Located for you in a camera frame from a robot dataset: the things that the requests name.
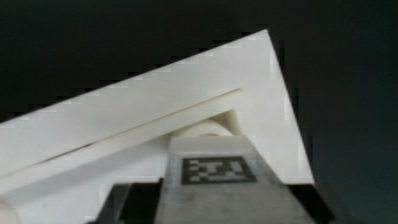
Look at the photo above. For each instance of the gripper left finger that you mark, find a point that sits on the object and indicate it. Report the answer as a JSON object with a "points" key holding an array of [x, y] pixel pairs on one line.
{"points": [[131, 204]]}

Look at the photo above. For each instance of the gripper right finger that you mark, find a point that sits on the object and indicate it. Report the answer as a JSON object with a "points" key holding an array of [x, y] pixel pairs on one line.
{"points": [[319, 203]]}

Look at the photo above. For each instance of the white table leg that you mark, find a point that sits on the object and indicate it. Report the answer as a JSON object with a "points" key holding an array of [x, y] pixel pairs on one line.
{"points": [[221, 187]]}

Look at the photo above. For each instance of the white square tabletop part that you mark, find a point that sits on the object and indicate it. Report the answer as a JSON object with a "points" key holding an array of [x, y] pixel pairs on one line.
{"points": [[94, 142]]}

